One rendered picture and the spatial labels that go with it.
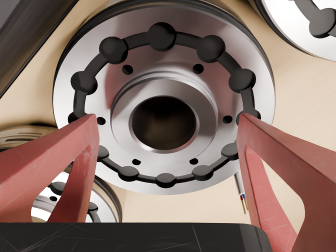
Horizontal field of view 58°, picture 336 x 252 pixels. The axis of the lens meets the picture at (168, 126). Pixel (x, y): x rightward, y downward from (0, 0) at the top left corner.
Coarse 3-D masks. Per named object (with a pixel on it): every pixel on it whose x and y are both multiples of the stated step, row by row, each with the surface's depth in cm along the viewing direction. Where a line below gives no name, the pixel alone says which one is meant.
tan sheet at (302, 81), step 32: (96, 0) 14; (224, 0) 14; (64, 32) 15; (256, 32) 15; (32, 64) 16; (288, 64) 16; (320, 64) 16; (32, 96) 17; (160, 96) 17; (288, 96) 17; (320, 96) 17; (0, 128) 18; (288, 128) 18; (320, 128) 18; (128, 192) 21; (192, 192) 21; (224, 192) 21; (288, 192) 21
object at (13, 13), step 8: (0, 0) 4; (8, 0) 4; (16, 0) 4; (24, 0) 5; (0, 8) 5; (8, 8) 5; (16, 8) 5; (24, 8) 5; (0, 16) 5; (8, 16) 5; (16, 16) 5; (0, 24) 5; (8, 24) 5; (0, 32) 5; (8, 32) 5; (0, 40) 5
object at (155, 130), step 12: (144, 108) 17; (180, 108) 17; (144, 120) 16; (156, 120) 16; (168, 120) 16; (180, 120) 16; (192, 120) 15; (144, 132) 15; (156, 132) 15; (168, 132) 16; (180, 132) 15
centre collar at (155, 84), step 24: (168, 72) 12; (120, 96) 13; (144, 96) 13; (168, 96) 13; (192, 96) 13; (120, 120) 13; (216, 120) 13; (120, 144) 14; (144, 144) 14; (168, 144) 15; (192, 144) 14
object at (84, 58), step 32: (96, 32) 12; (128, 32) 12; (160, 32) 12; (192, 32) 12; (224, 32) 12; (64, 64) 12; (96, 64) 13; (128, 64) 12; (160, 64) 12; (192, 64) 12; (224, 64) 13; (256, 64) 12; (64, 96) 13; (96, 96) 13; (224, 96) 13; (256, 96) 13; (224, 128) 14; (128, 160) 15; (192, 160) 16; (224, 160) 16; (160, 192) 17
